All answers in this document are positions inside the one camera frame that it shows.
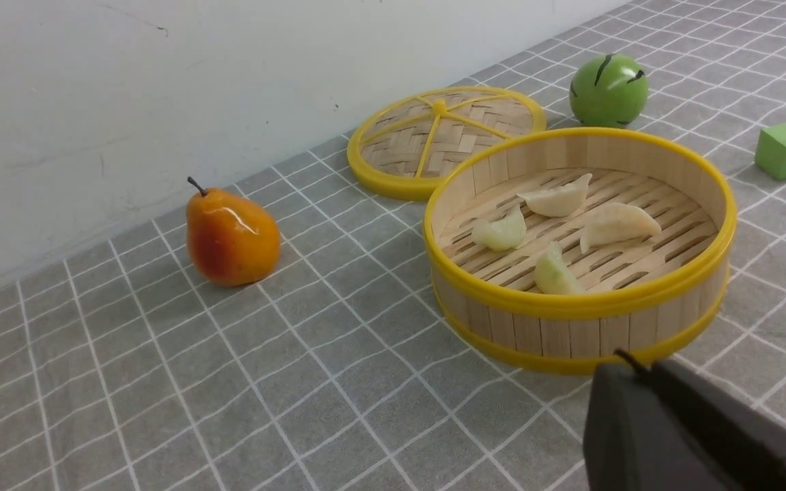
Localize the pale green dumpling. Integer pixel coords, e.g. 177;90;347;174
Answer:
534;242;586;295
471;205;527;252

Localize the green toy melon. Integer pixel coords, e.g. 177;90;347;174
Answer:
568;53;650;128

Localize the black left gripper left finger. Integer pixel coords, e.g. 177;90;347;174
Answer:
583;349;729;490

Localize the white dumpling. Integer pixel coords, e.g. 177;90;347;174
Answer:
517;173;592;218
579;203;662;254

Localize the bamboo steamer tray yellow rim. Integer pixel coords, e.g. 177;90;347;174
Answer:
424;128;738;375

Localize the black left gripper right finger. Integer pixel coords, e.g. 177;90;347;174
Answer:
649;361;786;490

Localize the woven bamboo steamer lid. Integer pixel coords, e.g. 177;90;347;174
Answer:
346;86;548;201

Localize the orange yellow toy pear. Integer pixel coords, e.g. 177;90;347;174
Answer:
185;177;281;287

